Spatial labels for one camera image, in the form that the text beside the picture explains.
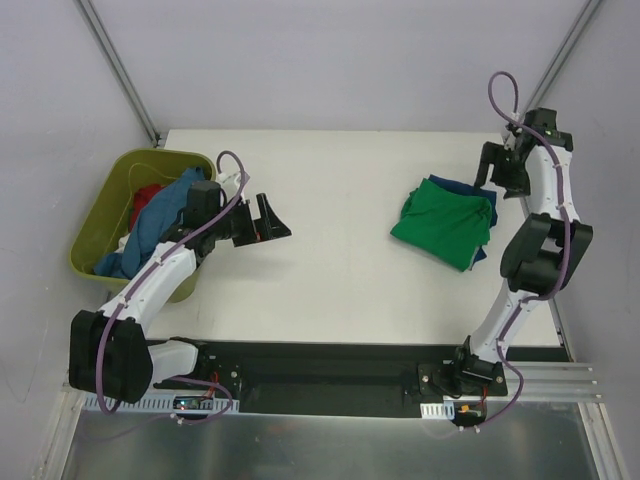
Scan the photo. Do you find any green t shirt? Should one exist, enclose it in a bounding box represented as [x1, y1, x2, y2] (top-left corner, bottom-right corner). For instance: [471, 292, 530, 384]
[390, 175, 498, 272]

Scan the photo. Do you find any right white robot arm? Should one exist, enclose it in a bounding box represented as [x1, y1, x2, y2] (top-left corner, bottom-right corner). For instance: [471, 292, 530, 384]
[450, 108, 593, 396]

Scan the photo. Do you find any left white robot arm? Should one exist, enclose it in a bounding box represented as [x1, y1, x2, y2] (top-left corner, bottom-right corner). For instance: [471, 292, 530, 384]
[68, 180, 292, 403]

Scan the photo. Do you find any folded navy printed t shirt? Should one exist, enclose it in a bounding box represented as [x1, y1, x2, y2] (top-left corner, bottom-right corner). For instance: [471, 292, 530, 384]
[423, 175, 498, 272]

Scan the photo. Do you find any teal blue t shirt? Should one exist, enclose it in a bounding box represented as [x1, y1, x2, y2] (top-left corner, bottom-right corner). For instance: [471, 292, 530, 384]
[93, 167, 205, 279]

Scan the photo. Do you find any red t shirt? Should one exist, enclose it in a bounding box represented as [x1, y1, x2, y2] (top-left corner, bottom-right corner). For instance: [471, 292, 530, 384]
[129, 184, 163, 230]

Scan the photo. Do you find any white garment in bin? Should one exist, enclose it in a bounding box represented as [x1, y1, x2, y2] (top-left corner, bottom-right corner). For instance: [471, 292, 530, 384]
[115, 234, 130, 253]

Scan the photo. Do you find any olive green plastic bin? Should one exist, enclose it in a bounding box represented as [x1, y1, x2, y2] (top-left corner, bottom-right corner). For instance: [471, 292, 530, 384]
[69, 149, 216, 295]

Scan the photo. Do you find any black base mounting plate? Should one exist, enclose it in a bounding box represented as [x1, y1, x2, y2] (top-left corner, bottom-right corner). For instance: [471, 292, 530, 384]
[152, 342, 506, 416]

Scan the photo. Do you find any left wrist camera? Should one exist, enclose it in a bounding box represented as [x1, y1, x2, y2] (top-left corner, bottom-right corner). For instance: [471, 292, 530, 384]
[216, 171, 250, 196]

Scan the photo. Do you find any right frame post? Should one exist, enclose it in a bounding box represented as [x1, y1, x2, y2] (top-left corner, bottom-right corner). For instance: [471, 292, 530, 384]
[509, 0, 606, 116]

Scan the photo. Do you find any frame post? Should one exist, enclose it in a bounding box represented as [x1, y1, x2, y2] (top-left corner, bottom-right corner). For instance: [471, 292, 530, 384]
[509, 0, 606, 116]
[74, 0, 162, 147]

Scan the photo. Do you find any left frame post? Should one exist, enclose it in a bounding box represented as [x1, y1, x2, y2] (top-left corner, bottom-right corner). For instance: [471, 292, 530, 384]
[74, 0, 162, 147]

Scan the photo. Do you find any aluminium extrusion rail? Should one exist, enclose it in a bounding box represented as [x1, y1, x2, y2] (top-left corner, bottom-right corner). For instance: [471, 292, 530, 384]
[60, 362, 604, 405]

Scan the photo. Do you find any left slotted cable duct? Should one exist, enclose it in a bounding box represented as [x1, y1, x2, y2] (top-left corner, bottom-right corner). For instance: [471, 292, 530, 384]
[116, 394, 240, 415]

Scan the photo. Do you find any slotted cable duct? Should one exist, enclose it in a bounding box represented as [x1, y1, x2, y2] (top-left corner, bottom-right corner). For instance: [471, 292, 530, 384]
[420, 401, 455, 421]
[116, 394, 240, 415]

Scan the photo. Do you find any right slotted cable duct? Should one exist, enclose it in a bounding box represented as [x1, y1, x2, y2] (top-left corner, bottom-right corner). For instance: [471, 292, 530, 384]
[420, 401, 455, 421]

